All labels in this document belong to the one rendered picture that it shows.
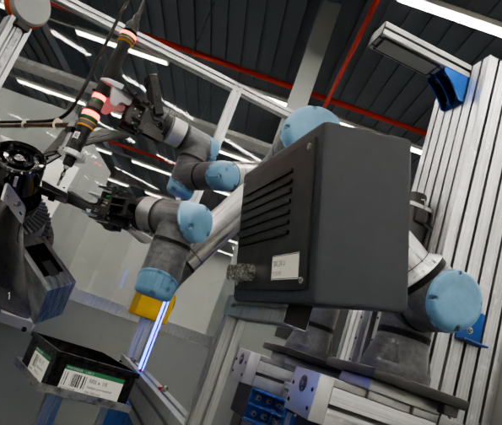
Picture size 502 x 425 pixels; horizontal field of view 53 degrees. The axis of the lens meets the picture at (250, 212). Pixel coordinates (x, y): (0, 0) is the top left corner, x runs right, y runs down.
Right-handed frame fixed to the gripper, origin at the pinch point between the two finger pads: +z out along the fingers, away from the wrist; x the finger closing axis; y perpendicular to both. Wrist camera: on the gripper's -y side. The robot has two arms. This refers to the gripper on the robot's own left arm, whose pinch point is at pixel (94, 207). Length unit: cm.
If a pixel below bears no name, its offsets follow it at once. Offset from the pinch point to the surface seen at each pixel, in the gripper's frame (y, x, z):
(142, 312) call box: -33.4, 22.1, 8.7
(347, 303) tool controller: 25, 10, -77
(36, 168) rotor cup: 11.2, -4.7, 9.5
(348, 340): -141, 15, -9
